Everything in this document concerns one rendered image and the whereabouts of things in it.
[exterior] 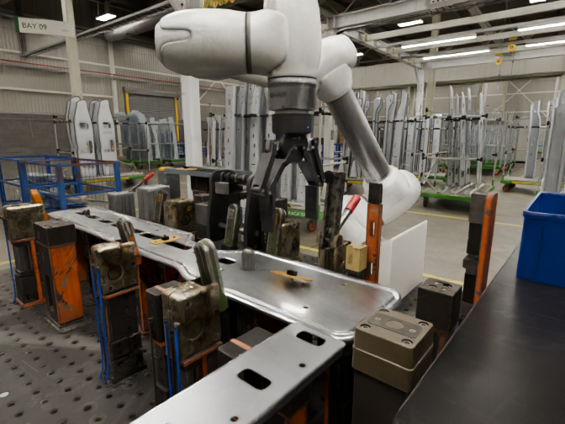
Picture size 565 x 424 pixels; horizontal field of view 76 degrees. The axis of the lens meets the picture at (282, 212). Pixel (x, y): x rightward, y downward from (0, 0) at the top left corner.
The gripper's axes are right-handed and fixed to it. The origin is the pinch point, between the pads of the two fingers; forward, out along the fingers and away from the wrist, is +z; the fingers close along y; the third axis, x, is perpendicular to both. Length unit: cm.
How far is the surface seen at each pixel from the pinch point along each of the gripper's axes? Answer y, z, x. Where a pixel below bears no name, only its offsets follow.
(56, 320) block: 21, 41, -79
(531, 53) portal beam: -1144, -221, -113
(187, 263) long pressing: 7.4, 13.4, -25.5
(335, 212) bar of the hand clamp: -13.9, 0.8, 1.4
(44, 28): -375, -319, -1233
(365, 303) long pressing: -1.1, 13.3, 16.2
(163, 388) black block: 19.6, 36.2, -18.8
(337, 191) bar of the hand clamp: -14.6, -3.9, 1.4
